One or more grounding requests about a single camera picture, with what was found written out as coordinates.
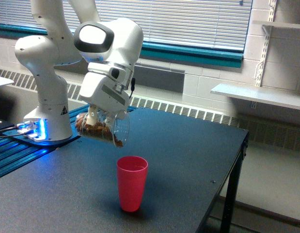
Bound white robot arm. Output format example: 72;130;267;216
15;0;143;145

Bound white object at left edge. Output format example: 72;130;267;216
0;77;14;87

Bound white radiator vent cover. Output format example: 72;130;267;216
0;69;300;151

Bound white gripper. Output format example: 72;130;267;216
79;72;128;126

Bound white lower wall shelf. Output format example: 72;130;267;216
210;83;300;110

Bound white window blinds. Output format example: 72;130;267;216
0;0;253;51

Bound brown nuts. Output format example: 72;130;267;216
75;115;124;147

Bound black table leg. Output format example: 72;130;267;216
220;136;249;233

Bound blue aluminium rail platform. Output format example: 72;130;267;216
0;105;134;177

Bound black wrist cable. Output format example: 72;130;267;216
129;77;136;99

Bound white upper wall shelf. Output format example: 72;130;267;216
252;20;300;31

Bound clear plastic measuring cup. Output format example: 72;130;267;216
75;110;129;148

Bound blue round base plate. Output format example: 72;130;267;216
11;129;80;148

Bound white wall shelf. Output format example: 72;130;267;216
252;20;300;31
210;83;300;110

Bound white shelf bracket rail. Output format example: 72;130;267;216
254;0;277;87

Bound pink plastic cup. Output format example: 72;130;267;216
117;156;148;212

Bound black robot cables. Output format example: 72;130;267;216
0;124;22;139

